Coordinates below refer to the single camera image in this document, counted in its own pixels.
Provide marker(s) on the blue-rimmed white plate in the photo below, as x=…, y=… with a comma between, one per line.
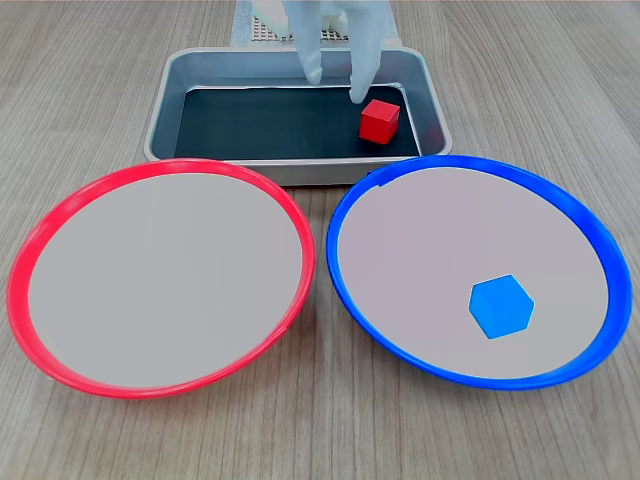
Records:
x=450, y=240

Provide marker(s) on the small blue cube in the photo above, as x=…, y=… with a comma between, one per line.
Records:
x=501, y=307

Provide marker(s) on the black tray mat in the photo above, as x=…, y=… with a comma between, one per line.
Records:
x=270, y=125

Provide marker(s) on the steel tray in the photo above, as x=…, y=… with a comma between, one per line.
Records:
x=165, y=105

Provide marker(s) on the small red cube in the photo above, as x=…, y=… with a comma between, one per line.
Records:
x=379, y=122

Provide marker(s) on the pale perforated base plate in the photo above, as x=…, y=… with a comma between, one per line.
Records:
x=260, y=35

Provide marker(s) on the red-rimmed white plate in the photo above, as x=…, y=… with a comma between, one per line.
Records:
x=165, y=280

